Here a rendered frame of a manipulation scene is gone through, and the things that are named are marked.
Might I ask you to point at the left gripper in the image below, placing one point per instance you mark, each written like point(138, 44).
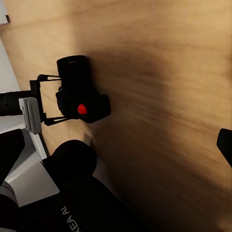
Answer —
point(13, 105)

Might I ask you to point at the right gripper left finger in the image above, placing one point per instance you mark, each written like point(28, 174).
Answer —
point(11, 145)

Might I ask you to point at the bookcase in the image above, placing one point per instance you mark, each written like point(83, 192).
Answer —
point(27, 158)

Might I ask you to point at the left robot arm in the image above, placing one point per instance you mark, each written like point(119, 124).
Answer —
point(29, 104)

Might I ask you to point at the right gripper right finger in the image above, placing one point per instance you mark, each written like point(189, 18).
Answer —
point(224, 143)

